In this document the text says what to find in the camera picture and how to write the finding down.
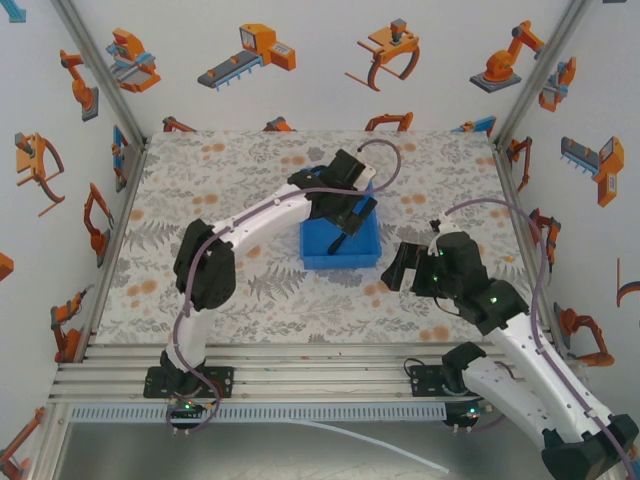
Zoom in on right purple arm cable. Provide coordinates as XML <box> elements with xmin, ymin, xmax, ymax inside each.
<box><xmin>441</xmin><ymin>197</ymin><xmax>640</xmax><ymax>480</ymax></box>

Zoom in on grey slotted cable duct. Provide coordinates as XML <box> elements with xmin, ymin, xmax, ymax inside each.
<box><xmin>68</xmin><ymin>403</ymin><xmax>450</xmax><ymax>422</ymax></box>

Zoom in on blue plastic bin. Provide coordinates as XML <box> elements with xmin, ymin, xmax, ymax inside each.
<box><xmin>298</xmin><ymin>164</ymin><xmax>384</xmax><ymax>271</ymax></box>

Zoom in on aluminium frame post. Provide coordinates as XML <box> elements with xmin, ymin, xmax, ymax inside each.
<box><xmin>51</xmin><ymin>0</ymin><xmax>149</xmax><ymax>147</ymax></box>
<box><xmin>490</xmin><ymin>0</ymin><xmax>595</xmax><ymax>149</ymax></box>

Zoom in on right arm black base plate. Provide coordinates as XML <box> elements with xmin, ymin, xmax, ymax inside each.
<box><xmin>408</xmin><ymin>363</ymin><xmax>484</xmax><ymax>400</ymax></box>

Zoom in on white plastic strip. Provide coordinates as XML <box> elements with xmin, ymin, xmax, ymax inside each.
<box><xmin>287</xmin><ymin>417</ymin><xmax>451</xmax><ymax>475</ymax></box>

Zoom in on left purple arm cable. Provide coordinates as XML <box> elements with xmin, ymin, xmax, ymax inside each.
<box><xmin>167</xmin><ymin>139</ymin><xmax>403</xmax><ymax>437</ymax></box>

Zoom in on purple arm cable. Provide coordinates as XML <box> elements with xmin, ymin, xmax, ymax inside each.
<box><xmin>441</xmin><ymin>197</ymin><xmax>640</xmax><ymax>480</ymax></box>
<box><xmin>167</xmin><ymin>139</ymin><xmax>403</xmax><ymax>437</ymax></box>

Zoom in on aluminium table rail profiles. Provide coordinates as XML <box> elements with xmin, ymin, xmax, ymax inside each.
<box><xmin>48</xmin><ymin>342</ymin><xmax>594</xmax><ymax>407</ymax></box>

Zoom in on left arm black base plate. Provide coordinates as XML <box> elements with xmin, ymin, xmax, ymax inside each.
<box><xmin>143</xmin><ymin>364</ymin><xmax>237</xmax><ymax>400</ymax></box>

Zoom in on floral patterned table mat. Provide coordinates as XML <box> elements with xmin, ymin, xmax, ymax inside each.
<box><xmin>96</xmin><ymin>130</ymin><xmax>552</xmax><ymax>346</ymax></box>

